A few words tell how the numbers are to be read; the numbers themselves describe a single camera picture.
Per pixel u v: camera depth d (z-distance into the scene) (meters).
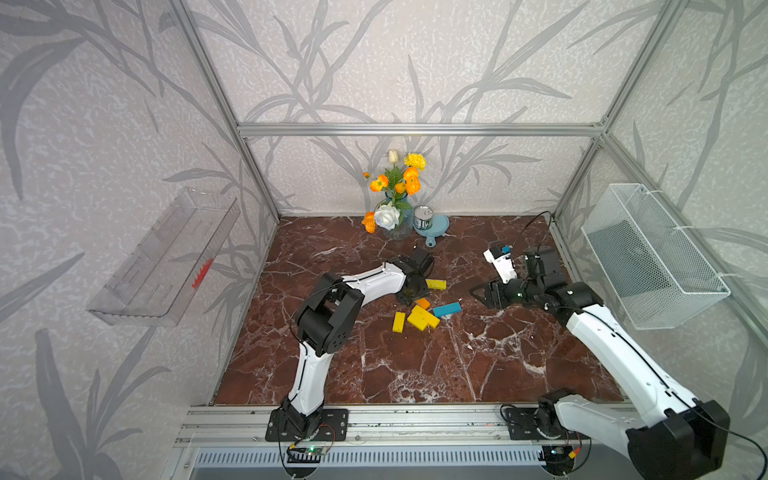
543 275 0.59
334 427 0.73
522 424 0.74
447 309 0.94
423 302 0.94
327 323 0.52
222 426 0.76
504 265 0.68
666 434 0.37
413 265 0.78
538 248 1.06
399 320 0.91
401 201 0.99
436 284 0.99
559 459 0.72
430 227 1.16
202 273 0.65
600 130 0.94
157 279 0.67
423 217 1.15
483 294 0.70
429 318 0.91
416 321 0.92
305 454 0.72
